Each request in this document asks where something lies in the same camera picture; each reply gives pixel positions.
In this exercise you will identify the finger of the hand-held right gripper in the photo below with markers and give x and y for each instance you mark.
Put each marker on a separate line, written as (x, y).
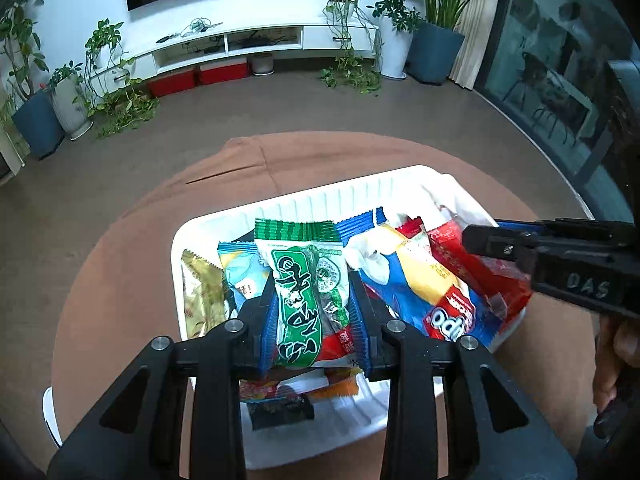
(495, 245)
(520, 224)

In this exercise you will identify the glass sliding door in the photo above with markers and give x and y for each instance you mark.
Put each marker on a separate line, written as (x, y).
(550, 60)

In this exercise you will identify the tall plant in blue pot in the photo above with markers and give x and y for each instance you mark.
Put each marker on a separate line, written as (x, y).
(37, 125)

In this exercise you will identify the dark snack packet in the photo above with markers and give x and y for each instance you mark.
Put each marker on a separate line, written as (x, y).
(280, 412)

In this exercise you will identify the white plastic basket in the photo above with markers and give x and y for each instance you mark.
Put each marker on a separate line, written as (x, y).
(350, 195)

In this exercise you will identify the person's right hand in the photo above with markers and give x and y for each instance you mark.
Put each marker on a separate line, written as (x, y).
(610, 360)

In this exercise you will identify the orange snack packet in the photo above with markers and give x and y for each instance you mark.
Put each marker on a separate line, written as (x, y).
(340, 387)

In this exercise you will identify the small white pot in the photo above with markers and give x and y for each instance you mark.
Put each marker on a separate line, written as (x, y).
(262, 64)

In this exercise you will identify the gold red snack packet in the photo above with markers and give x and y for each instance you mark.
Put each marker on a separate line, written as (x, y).
(202, 295)

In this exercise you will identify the green white snack packet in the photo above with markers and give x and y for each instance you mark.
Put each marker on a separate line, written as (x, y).
(300, 280)

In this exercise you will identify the bushy plant in white pot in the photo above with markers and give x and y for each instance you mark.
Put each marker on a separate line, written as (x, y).
(395, 55)

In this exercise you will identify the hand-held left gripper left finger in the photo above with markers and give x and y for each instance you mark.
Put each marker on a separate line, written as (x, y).
(270, 330)

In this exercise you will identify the white stool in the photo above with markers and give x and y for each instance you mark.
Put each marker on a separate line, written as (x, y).
(51, 415)

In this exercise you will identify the white television cabinet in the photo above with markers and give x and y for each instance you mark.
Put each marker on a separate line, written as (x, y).
(320, 35)

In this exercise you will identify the large-leaf plant in blue pot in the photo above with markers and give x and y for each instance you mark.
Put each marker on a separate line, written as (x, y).
(435, 55)

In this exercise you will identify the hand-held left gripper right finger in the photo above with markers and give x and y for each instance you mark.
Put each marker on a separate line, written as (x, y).
(357, 330)

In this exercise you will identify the beige curtain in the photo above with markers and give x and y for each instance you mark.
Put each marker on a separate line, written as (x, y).
(480, 35)

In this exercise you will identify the blue yellow snack packet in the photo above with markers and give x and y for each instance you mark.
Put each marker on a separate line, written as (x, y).
(410, 270)

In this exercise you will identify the light blue snack packet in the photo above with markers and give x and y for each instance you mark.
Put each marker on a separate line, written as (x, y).
(245, 275)

